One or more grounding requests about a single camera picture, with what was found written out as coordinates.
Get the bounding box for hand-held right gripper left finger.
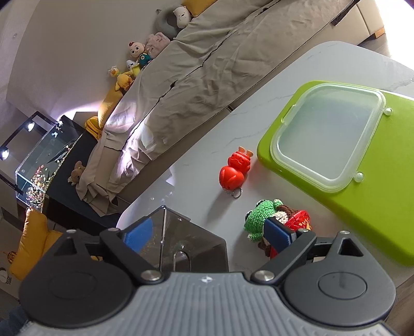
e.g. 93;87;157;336
45;217;164;285

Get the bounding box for yellow duck plush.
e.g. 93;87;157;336
114;72;134;91

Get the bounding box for clear plastic container lid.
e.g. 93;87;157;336
270;87;394;194

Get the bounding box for red toy keychain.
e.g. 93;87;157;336
219;146;255;198

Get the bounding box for black cabinet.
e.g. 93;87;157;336
42;113;131;228

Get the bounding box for crocheted frog doll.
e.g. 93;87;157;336
243;198;313;259

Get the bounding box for beige sofa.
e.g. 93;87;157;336
112;0;386;211

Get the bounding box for brown teddy bear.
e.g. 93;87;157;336
67;161;86;186

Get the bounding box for white round-face plush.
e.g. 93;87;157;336
172;7;191;28

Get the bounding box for white marble desktop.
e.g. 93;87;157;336
116;40;414;293

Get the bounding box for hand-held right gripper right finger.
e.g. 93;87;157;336
250;217;368;286

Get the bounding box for grey plush cushion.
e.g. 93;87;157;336
153;7;183;41

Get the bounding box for beige sofa cover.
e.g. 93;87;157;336
77;0;360;216

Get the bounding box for long yellow pillow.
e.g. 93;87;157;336
96;87;125;128

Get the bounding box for baby doll green outfit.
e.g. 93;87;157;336
127;41;153;69

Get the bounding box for pink pig plush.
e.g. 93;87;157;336
144;32;171;59

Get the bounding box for black aquarium light frame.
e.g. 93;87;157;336
0;111;63;194

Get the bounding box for smoky transparent box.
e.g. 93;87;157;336
116;205;230;274

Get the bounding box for yellow floor cushion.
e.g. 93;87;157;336
9;208;67;281

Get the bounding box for glass fish tank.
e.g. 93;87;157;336
15;116;83;212

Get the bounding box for yellow square cushion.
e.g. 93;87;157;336
181;0;208;17

